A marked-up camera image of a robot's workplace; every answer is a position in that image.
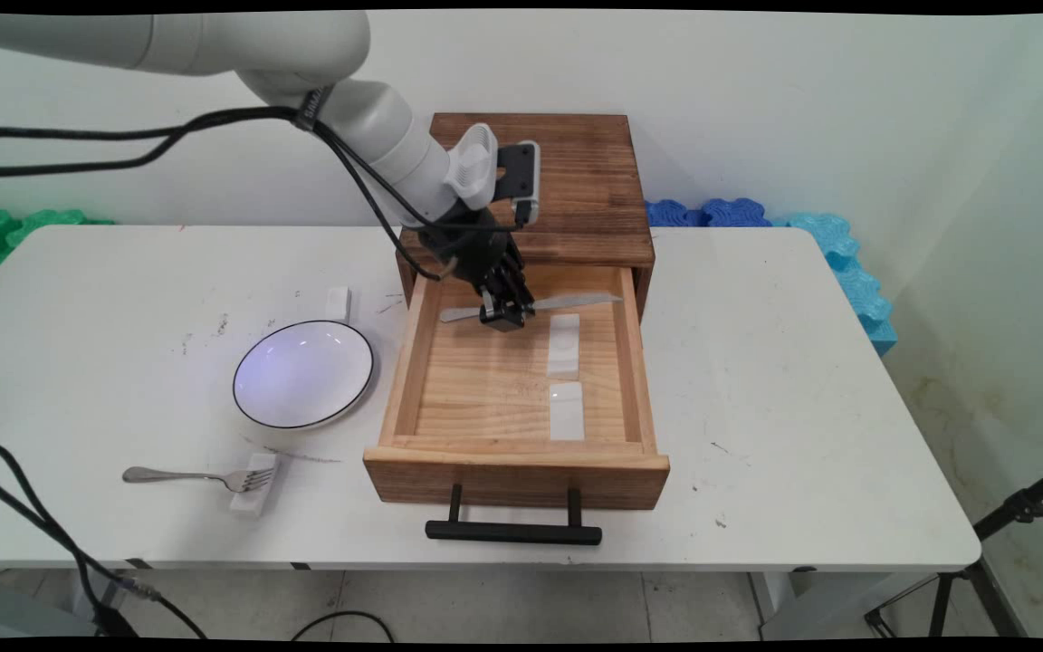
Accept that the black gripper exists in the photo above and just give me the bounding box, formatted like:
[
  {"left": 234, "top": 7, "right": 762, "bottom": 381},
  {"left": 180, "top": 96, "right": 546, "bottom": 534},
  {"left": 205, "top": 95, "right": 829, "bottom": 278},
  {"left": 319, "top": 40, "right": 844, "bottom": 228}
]
[{"left": 416, "top": 204, "right": 537, "bottom": 331}]

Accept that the silver table knife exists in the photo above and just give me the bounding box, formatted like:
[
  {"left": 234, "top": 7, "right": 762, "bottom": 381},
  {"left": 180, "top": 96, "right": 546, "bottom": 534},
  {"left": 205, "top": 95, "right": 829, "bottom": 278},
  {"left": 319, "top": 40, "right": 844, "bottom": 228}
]
[{"left": 438, "top": 291, "right": 625, "bottom": 325}]

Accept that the white block with dent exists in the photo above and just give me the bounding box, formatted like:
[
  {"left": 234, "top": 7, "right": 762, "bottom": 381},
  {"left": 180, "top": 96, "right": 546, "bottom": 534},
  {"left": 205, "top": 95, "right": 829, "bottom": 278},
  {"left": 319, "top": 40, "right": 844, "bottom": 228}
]
[{"left": 546, "top": 312, "right": 583, "bottom": 381}]

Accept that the light wooden drawer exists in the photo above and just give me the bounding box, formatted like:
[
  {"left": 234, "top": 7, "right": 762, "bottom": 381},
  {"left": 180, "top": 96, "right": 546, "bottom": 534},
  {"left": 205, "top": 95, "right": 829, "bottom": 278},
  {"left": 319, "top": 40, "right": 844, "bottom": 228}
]
[{"left": 363, "top": 262, "right": 673, "bottom": 512}]

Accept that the dark wooden drawer cabinet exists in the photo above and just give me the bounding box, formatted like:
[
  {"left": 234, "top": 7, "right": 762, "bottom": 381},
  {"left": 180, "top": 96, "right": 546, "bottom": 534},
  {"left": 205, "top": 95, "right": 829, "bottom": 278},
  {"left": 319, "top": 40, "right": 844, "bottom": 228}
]
[{"left": 397, "top": 112, "right": 657, "bottom": 314}]

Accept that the flat white block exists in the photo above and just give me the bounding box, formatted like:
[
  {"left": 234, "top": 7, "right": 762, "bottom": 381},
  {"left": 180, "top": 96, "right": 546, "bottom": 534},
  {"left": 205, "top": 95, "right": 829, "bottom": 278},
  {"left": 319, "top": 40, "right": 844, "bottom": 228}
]
[{"left": 549, "top": 381, "right": 587, "bottom": 443}]

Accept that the white plate black rim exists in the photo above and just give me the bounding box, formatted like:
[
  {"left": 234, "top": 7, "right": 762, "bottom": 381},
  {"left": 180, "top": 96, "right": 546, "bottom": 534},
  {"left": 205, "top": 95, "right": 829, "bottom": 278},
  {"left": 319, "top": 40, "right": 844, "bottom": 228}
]
[{"left": 233, "top": 319, "right": 377, "bottom": 431}]

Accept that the dark blue foam mat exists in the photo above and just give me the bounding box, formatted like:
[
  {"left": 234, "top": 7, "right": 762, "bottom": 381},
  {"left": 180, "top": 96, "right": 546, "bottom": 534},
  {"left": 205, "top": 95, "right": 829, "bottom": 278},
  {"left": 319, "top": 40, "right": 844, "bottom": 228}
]
[{"left": 645, "top": 197, "right": 772, "bottom": 229}]

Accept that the light blue foam mat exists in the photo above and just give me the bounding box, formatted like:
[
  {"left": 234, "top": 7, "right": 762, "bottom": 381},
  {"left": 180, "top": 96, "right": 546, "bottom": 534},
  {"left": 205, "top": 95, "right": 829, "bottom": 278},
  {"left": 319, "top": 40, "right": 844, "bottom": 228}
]
[{"left": 768, "top": 212, "right": 899, "bottom": 358}]

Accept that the silver fork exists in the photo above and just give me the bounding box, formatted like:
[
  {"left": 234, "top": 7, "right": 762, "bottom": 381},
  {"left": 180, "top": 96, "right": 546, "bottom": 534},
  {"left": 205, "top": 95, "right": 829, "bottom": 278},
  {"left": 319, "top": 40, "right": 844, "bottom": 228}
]
[{"left": 121, "top": 465, "right": 275, "bottom": 494}]

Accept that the white table leg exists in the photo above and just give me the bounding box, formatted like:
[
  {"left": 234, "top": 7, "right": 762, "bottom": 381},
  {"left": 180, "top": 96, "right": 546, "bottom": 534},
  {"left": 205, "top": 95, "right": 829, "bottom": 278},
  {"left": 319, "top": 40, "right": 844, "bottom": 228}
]
[
  {"left": 67, "top": 568, "right": 129, "bottom": 635},
  {"left": 746, "top": 570, "right": 943, "bottom": 640}
]

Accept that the black tripod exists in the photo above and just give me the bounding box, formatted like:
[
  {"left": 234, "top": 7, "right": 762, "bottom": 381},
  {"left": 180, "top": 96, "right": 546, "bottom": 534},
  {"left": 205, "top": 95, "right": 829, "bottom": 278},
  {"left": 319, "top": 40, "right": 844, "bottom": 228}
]
[{"left": 863, "top": 456, "right": 1043, "bottom": 639}]

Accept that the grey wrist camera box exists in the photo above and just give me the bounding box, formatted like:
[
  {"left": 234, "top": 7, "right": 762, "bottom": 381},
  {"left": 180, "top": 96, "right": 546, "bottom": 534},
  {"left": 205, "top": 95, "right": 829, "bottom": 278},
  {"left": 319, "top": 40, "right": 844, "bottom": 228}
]
[{"left": 495, "top": 139, "right": 542, "bottom": 228}]

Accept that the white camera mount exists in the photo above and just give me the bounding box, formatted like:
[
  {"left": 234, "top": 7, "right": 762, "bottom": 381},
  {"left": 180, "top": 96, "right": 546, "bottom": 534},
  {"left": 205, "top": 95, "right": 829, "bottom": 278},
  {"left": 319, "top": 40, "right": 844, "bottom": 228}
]
[{"left": 444, "top": 123, "right": 498, "bottom": 212}]

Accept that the black drawer handle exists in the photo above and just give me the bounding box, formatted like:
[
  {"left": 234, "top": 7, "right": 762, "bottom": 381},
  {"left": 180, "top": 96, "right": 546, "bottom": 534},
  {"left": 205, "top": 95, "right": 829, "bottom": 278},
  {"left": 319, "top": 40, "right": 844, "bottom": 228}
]
[{"left": 425, "top": 484, "right": 605, "bottom": 547}]

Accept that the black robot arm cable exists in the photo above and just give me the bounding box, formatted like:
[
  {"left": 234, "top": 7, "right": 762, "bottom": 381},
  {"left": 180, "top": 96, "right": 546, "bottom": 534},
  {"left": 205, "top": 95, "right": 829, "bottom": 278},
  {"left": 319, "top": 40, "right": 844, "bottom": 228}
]
[{"left": 0, "top": 105, "right": 461, "bottom": 283}]

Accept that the black floor cable loop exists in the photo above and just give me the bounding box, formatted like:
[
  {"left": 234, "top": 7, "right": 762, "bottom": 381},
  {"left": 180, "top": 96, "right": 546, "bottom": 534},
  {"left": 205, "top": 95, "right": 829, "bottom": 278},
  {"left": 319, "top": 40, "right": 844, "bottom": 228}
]
[{"left": 290, "top": 610, "right": 396, "bottom": 643}]

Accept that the black hanging cable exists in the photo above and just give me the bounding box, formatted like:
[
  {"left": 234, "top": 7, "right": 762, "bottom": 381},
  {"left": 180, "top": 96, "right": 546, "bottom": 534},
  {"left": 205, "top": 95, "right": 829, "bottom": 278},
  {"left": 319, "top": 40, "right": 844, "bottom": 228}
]
[{"left": 0, "top": 433, "right": 211, "bottom": 640}]

